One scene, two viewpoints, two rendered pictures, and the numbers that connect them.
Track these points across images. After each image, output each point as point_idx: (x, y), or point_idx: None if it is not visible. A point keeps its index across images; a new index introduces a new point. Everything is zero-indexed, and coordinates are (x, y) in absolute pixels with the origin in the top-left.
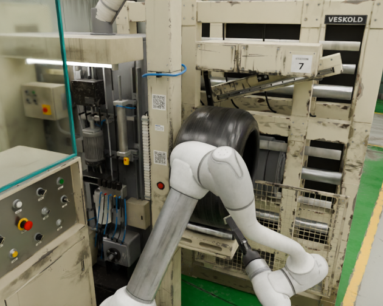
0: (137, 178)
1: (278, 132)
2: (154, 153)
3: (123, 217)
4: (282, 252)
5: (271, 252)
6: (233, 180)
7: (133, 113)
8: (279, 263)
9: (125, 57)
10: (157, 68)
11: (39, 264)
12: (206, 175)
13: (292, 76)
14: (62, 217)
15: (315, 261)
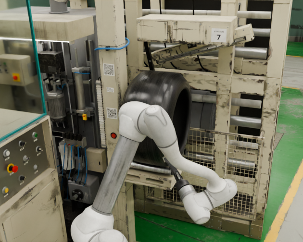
0: (94, 130)
1: (208, 88)
2: (107, 110)
3: (83, 163)
4: None
5: None
6: (160, 127)
7: (88, 78)
8: None
9: (80, 34)
10: (106, 43)
11: (24, 198)
12: (143, 125)
13: None
14: (38, 163)
15: (226, 184)
